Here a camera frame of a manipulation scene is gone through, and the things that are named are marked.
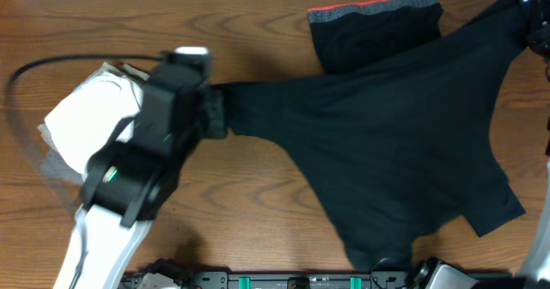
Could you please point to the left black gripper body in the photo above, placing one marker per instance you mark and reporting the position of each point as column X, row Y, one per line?
column 209, row 121

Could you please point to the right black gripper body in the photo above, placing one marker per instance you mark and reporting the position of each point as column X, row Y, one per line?
column 541, row 40

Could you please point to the black shorts red waistband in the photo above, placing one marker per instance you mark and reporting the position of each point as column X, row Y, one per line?
column 351, row 35

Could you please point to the black t-shirt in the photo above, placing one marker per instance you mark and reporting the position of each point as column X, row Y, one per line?
column 398, row 147

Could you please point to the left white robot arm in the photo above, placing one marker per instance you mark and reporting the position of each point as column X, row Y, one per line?
column 131, row 177

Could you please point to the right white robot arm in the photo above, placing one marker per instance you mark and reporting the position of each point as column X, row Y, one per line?
column 534, row 273

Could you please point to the beige folded cloth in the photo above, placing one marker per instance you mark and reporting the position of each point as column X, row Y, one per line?
column 122, row 70

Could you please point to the white folded cloth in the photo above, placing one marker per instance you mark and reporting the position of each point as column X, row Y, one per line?
column 84, row 121

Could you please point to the grey folded cloth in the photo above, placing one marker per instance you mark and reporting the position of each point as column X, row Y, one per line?
column 53, row 165

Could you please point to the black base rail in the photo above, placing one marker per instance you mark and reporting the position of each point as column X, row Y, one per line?
column 223, row 280

